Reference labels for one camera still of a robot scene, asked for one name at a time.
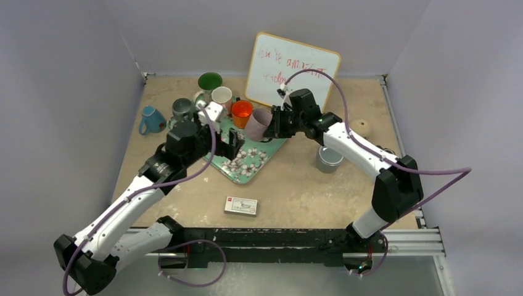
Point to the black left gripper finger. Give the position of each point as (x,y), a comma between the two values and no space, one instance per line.
(234,144)
(239,143)

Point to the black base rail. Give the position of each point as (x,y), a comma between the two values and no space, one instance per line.
(329,247)

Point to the green floral tray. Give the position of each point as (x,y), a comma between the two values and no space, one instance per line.
(249,161)

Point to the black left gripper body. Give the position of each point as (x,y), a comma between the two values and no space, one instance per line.
(222,148)

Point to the blue grey mug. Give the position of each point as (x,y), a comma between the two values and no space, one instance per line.
(182,108)

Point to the lilac mug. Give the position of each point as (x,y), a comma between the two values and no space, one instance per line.
(257,124)

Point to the pink faceted mug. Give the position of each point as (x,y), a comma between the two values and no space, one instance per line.
(223,95)

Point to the small white cardboard box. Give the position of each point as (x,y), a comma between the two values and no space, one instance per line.
(241,206)

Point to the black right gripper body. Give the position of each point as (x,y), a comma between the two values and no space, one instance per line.
(279,125)

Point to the grey ribbed mug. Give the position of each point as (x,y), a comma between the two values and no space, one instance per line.
(328,160)

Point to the orange mug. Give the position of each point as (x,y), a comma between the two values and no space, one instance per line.
(241,111)

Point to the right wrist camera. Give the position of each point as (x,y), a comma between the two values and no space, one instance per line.
(283,92)

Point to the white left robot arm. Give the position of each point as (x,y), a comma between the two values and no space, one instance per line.
(94,255)

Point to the yellow framed whiteboard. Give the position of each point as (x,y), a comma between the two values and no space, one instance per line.
(276,60)

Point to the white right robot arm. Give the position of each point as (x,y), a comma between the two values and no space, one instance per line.
(396,188)

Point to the beige mug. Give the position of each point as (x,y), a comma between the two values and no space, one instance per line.
(361,127)

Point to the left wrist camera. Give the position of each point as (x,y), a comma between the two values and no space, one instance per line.
(211,114)

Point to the floral mug green inside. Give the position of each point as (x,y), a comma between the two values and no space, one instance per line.
(207,83)

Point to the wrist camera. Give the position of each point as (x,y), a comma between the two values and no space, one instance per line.
(211,114)
(283,92)

